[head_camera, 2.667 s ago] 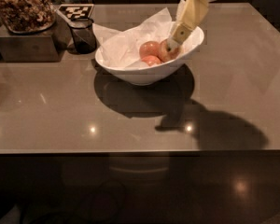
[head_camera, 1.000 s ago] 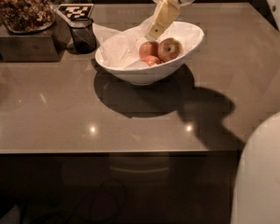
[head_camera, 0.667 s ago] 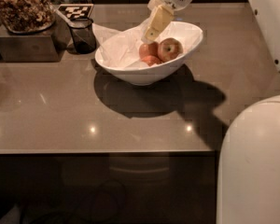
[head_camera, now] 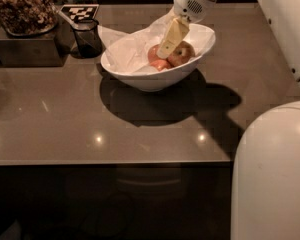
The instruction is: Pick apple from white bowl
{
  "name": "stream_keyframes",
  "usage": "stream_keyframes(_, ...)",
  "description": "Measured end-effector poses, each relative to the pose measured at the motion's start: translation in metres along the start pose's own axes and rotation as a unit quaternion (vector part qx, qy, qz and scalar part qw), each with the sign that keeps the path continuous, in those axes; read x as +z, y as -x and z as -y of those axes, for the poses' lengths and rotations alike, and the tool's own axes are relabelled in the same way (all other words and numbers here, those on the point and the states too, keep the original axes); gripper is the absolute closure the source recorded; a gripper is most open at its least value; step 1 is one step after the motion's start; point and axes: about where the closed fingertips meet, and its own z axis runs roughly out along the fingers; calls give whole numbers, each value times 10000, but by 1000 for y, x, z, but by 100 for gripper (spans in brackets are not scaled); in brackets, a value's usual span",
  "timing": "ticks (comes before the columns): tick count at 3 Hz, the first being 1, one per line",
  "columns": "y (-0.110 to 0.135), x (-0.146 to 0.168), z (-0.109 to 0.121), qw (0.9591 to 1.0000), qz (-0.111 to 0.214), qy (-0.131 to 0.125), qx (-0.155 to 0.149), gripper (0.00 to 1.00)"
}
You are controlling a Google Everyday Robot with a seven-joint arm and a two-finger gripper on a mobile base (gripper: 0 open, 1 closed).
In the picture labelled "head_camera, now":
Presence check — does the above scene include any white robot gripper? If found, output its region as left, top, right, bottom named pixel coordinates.
left=157, top=0, right=217, bottom=59

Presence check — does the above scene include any large red-yellow apple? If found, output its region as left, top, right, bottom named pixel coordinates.
left=167, top=41, right=195, bottom=67

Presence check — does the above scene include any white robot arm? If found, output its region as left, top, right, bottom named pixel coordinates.
left=230, top=0, right=300, bottom=240

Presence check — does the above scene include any back red apple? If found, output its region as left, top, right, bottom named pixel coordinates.
left=147, top=45, right=159, bottom=62

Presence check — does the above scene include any red apple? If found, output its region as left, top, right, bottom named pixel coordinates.
left=147, top=45, right=159, bottom=62
left=150, top=59, right=172, bottom=71

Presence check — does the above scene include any front red apple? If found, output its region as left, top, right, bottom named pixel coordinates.
left=150, top=59, right=172, bottom=71

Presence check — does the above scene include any white ceramic bowl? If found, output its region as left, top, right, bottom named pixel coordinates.
left=100, top=22, right=217, bottom=93

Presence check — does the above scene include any white paper liner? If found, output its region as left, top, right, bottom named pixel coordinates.
left=101, top=12, right=216, bottom=76

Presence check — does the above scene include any black mesh cup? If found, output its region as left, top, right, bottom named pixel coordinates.
left=72, top=19, right=103, bottom=58

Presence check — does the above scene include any black-white fiducial marker card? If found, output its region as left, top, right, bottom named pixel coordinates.
left=60, top=4, right=99, bottom=22

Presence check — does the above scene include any dark wooden box stand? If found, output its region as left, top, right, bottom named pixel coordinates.
left=0, top=22, right=74, bottom=67

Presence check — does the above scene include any glass jar of granola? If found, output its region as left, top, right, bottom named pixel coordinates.
left=0, top=0, right=58, bottom=37

